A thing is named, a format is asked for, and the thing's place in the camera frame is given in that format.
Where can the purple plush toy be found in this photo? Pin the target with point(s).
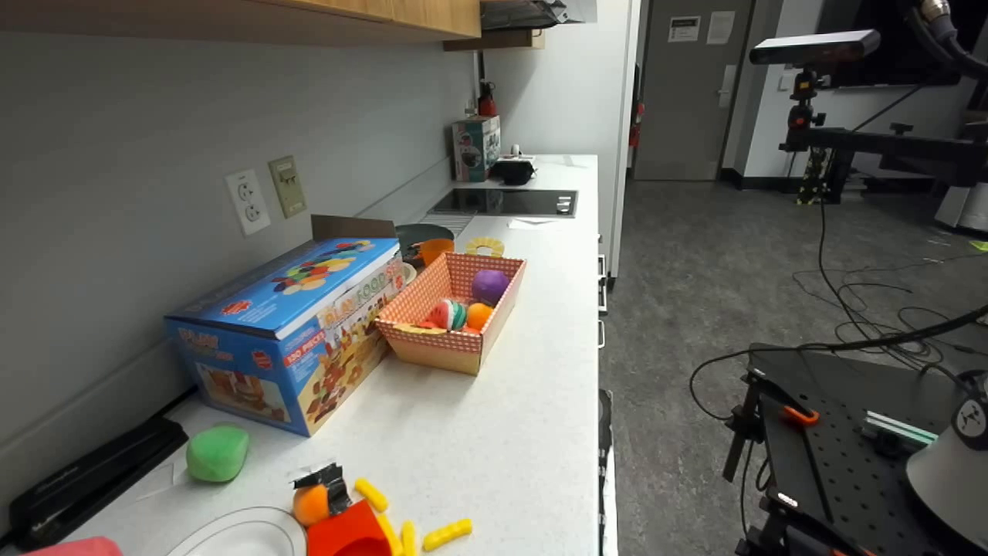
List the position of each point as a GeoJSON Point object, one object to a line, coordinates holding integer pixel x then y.
{"type": "Point", "coordinates": [489, 285]}

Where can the green red watermelon plush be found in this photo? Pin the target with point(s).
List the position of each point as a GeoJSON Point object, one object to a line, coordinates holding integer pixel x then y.
{"type": "Point", "coordinates": [449, 312]}

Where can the blue toy cardboard box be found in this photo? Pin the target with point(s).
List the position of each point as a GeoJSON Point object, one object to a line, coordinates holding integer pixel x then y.
{"type": "Point", "coordinates": [279, 309]}

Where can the yellow fry toy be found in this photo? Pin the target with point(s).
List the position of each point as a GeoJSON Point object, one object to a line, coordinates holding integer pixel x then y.
{"type": "Point", "coordinates": [449, 537]}
{"type": "Point", "coordinates": [372, 495]}
{"type": "Point", "coordinates": [410, 540]}

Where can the grey door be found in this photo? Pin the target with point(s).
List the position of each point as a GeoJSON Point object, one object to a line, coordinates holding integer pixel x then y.
{"type": "Point", "coordinates": [680, 102]}

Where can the orange and black toy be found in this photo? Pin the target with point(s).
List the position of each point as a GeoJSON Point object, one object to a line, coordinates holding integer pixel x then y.
{"type": "Point", "coordinates": [309, 506]}

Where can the red fries box toy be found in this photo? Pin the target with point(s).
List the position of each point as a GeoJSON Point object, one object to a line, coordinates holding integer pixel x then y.
{"type": "Point", "coordinates": [345, 537]}

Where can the red checkered basket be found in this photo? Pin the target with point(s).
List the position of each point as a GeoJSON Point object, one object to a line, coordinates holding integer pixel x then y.
{"type": "Point", "coordinates": [433, 350]}

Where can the green and white box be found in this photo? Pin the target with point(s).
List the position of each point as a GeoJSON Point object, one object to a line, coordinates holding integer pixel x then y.
{"type": "Point", "coordinates": [478, 150]}

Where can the red bottle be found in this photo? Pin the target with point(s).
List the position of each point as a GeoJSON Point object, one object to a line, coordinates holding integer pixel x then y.
{"type": "Point", "coordinates": [487, 102]}

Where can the red fire extinguisher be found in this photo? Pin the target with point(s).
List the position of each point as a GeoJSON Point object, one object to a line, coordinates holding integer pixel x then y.
{"type": "Point", "coordinates": [636, 125]}

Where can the steel range hood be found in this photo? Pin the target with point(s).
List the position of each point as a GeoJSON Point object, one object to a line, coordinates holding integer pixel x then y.
{"type": "Point", "coordinates": [520, 13]}

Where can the white paper sign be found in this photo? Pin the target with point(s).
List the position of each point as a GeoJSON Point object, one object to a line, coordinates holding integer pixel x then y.
{"type": "Point", "coordinates": [722, 30]}
{"type": "Point", "coordinates": [684, 30]}

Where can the white round dish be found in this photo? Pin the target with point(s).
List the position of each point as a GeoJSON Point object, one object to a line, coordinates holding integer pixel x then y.
{"type": "Point", "coordinates": [221, 529]}

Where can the black breadboard table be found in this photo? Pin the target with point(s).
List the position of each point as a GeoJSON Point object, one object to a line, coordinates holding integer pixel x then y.
{"type": "Point", "coordinates": [824, 465]}

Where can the teal stick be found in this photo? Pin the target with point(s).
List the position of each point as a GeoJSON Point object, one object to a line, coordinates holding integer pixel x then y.
{"type": "Point", "coordinates": [899, 429]}

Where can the black stapler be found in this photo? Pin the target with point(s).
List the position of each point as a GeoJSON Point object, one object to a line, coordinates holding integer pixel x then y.
{"type": "Point", "coordinates": [93, 480]}

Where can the black screen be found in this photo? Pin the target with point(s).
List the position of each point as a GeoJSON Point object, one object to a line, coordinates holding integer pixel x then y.
{"type": "Point", "coordinates": [875, 17]}

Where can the white cylindrical container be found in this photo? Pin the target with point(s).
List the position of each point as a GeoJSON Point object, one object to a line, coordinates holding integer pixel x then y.
{"type": "Point", "coordinates": [961, 212]}

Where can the salmon cloth pile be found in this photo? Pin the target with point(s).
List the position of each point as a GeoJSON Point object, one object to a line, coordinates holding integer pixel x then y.
{"type": "Point", "coordinates": [80, 547]}

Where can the beige wall switch plate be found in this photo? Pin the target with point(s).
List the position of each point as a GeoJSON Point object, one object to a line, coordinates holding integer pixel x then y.
{"type": "Point", "coordinates": [287, 187]}

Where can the white wall outlet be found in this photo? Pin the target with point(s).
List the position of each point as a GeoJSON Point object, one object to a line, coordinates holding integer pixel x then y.
{"type": "Point", "coordinates": [247, 202]}

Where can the wooden wall cabinet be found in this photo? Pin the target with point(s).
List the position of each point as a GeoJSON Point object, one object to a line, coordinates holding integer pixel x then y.
{"type": "Point", "coordinates": [411, 17]}

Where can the black stereo camera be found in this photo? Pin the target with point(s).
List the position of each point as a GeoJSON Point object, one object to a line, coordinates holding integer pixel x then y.
{"type": "Point", "coordinates": [814, 49]}

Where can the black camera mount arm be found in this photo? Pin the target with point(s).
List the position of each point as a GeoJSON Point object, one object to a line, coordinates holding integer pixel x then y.
{"type": "Point", "coordinates": [884, 145]}

